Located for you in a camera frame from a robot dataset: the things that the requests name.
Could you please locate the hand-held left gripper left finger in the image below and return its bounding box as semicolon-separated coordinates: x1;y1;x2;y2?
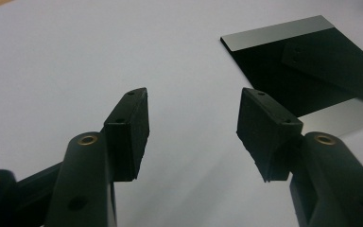
45;87;150;227

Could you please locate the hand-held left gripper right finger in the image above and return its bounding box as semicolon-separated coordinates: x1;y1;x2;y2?
236;87;363;227

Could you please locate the rectangular glass mirror plate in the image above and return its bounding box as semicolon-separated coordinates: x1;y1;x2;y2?
219;14;363;138

